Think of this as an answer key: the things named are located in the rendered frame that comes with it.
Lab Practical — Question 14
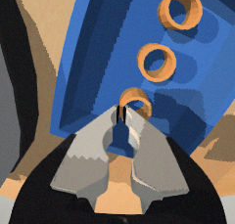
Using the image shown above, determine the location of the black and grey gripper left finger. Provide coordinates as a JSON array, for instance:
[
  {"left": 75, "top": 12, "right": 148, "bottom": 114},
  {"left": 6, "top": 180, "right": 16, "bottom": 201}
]
[{"left": 8, "top": 105, "right": 119, "bottom": 224}]

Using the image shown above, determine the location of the bronze bushing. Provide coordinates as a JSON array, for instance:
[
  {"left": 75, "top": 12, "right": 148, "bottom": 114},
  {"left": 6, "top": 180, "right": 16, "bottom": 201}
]
[
  {"left": 119, "top": 87, "right": 152, "bottom": 120},
  {"left": 157, "top": 0, "right": 202, "bottom": 29},
  {"left": 136, "top": 43, "right": 176, "bottom": 82}
]

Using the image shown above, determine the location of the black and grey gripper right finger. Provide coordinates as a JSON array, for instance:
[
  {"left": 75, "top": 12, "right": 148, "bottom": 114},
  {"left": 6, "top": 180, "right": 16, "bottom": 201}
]
[{"left": 122, "top": 105, "right": 227, "bottom": 224}]

